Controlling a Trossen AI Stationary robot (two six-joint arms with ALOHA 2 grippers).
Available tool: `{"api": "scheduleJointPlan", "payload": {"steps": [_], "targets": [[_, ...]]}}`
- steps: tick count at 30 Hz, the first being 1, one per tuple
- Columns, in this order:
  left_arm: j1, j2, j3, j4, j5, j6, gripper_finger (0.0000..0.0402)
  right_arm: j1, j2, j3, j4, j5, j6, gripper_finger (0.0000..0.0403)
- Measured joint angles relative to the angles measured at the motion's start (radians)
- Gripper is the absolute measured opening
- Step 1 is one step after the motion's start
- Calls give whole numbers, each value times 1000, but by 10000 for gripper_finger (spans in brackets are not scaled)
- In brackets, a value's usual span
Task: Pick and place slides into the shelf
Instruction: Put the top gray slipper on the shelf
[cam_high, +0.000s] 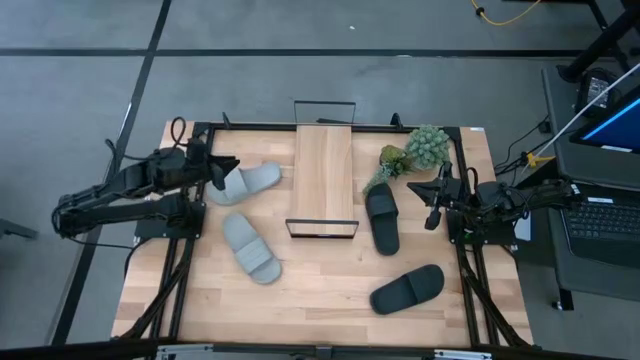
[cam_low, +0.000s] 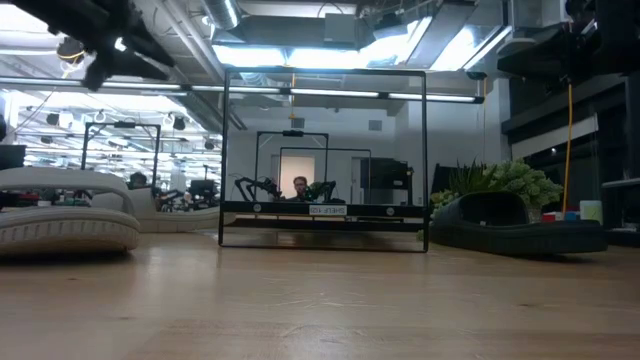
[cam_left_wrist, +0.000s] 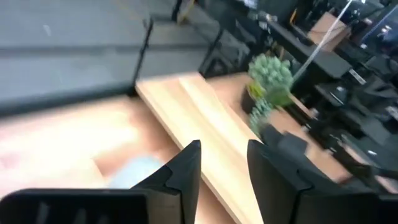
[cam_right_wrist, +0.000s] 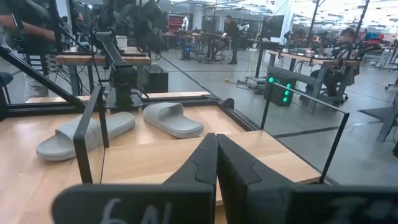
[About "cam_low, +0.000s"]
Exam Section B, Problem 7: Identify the black vertical pole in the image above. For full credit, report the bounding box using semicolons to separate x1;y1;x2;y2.
624;74;640;179

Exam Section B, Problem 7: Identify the light green succulent plant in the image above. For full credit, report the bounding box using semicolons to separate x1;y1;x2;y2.
482;158;565;224

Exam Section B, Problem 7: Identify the black background cabinet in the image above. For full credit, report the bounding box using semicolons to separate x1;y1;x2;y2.
359;157;415;205

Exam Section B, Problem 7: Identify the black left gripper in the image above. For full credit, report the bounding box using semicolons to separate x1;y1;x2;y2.
59;0;176;92

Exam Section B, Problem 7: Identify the black foam slide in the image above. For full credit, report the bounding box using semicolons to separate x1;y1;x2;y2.
428;191;609;256

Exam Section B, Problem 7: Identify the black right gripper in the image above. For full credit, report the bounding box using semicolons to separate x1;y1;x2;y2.
497;0;626;79

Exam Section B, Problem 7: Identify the long LED light bar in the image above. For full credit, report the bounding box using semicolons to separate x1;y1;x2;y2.
0;75;485;105

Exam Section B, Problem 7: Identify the black aluminium rig frame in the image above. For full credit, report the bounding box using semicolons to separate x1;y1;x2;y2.
221;218;427;233

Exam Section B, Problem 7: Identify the dark green spiky plant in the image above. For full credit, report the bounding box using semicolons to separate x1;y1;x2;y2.
429;159;497;207

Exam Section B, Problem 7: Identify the round silver air duct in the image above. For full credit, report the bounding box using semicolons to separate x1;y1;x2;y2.
202;0;242;31

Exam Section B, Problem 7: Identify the black yellow cable reel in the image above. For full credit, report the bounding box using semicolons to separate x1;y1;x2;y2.
55;37;89;65

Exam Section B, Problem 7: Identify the black metal shelf frame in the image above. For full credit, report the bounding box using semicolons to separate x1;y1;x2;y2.
218;68;430;254

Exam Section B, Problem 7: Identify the black computer monitor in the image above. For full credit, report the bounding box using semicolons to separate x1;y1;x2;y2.
0;144;27;171

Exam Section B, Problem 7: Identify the small black background monitor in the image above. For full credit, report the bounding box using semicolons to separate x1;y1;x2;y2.
188;179;219;199

